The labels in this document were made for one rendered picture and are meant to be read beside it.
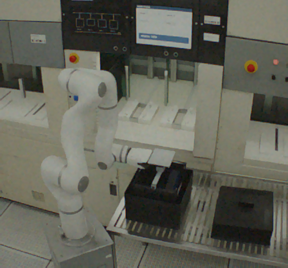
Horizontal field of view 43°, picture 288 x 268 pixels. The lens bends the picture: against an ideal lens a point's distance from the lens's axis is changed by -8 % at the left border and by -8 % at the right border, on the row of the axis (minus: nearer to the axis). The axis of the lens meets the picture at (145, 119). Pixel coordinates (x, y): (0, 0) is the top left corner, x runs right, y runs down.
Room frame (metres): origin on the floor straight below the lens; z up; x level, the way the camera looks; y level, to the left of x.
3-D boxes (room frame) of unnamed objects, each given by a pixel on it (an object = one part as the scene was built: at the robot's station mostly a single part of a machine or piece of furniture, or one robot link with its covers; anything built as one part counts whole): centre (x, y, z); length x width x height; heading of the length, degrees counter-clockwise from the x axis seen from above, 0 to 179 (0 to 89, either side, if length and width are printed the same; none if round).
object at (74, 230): (1.26, 0.34, 0.85); 0.19 x 0.19 x 0.18
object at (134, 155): (1.49, 0.03, 1.06); 0.11 x 0.10 x 0.07; 72
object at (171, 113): (2.13, -0.22, 0.89); 0.22 x 0.21 x 0.04; 163
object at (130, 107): (2.21, 0.04, 0.89); 0.22 x 0.21 x 0.04; 163
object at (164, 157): (1.46, -0.07, 0.93); 0.24 x 0.20 x 0.32; 162
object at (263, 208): (1.33, -0.49, 0.83); 0.29 x 0.29 x 0.13; 76
